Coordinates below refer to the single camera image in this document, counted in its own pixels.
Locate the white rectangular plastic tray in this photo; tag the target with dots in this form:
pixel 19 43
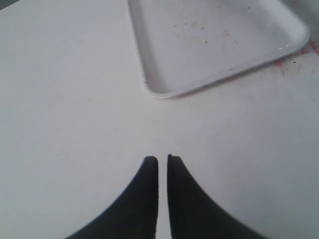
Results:
pixel 185 45

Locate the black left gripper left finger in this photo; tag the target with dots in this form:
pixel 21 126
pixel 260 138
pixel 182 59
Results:
pixel 133 215

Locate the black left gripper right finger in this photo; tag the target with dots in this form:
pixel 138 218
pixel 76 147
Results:
pixel 192 213

